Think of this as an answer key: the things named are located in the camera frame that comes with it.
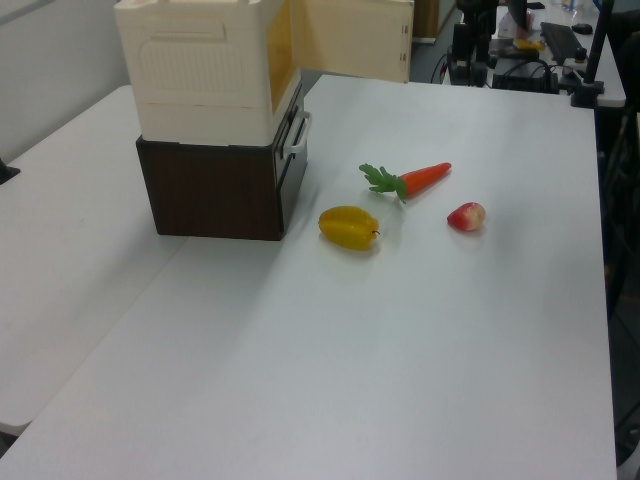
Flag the black mount base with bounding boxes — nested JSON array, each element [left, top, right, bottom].
[[0, 158, 22, 187]]

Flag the black camera pole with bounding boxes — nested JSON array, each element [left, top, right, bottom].
[[583, 0, 617, 87]]

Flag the wooden furniture panel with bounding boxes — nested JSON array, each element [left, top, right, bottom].
[[413, 0, 442, 39]]

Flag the cream plastic toy cabinet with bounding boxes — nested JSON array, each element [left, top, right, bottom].
[[113, 0, 306, 146]]

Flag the yellow toy starfruit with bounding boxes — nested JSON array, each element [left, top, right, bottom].
[[318, 205, 382, 251]]

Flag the dark brown wooden drawer box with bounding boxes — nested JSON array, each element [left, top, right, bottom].
[[134, 82, 311, 242]]

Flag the red toy wax apple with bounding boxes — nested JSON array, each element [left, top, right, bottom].
[[446, 201, 488, 233]]

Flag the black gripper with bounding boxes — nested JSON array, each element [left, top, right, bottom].
[[451, 0, 501, 87]]

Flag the black pole clamp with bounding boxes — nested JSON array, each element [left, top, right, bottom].
[[569, 78, 607, 109]]

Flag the white drawer handle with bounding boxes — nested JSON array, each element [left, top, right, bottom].
[[283, 110, 314, 154]]

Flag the black cable bundle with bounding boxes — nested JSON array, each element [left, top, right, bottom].
[[430, 49, 454, 85]]

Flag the orange toy carrot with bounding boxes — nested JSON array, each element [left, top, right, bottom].
[[358, 161, 453, 205]]

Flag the black keyboard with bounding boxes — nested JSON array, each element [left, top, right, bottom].
[[539, 21, 587, 65]]

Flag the cream cabinet door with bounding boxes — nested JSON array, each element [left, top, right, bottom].
[[289, 0, 416, 84]]

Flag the black electronics box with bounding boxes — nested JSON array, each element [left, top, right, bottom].
[[491, 63, 560, 94]]

